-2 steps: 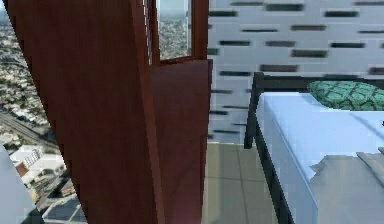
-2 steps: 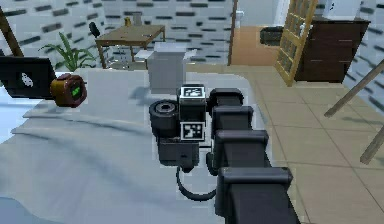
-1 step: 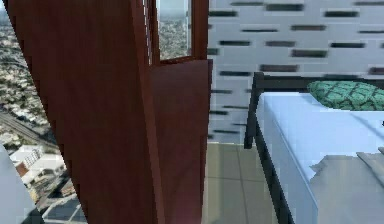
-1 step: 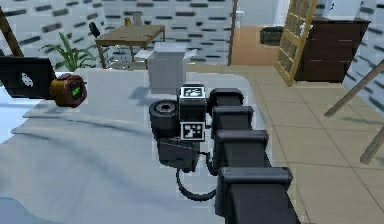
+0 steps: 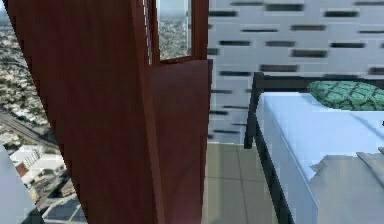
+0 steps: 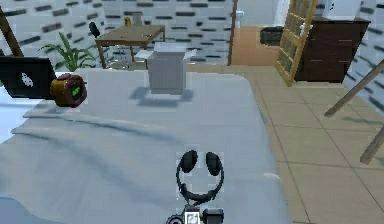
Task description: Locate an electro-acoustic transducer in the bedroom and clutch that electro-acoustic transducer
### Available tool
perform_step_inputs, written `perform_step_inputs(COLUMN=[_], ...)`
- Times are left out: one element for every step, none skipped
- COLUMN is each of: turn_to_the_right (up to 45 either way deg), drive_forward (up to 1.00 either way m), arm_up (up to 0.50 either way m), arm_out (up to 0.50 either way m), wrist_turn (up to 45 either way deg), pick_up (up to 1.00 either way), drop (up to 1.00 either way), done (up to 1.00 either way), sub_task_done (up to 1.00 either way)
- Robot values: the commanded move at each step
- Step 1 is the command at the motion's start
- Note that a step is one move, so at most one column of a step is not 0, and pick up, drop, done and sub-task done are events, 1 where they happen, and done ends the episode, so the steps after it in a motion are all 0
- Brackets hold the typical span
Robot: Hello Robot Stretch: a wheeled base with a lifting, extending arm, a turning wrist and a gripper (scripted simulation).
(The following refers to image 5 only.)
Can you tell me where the green patterned pillow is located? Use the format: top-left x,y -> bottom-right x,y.
306,80 -> 384,112

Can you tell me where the red-brown wooden window frame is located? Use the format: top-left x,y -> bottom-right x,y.
2,0 -> 214,224

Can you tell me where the grey blanket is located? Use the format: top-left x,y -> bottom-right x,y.
309,146 -> 384,224

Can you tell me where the black-framed bed with pale-blue mattress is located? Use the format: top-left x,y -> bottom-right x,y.
243,71 -> 384,224

